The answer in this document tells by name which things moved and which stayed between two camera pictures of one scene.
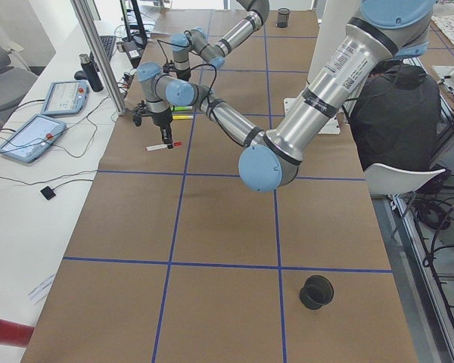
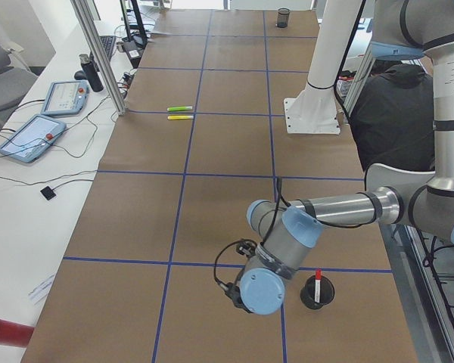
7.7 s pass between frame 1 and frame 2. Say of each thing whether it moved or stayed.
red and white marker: moved
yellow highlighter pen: stayed
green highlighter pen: stayed
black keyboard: stayed
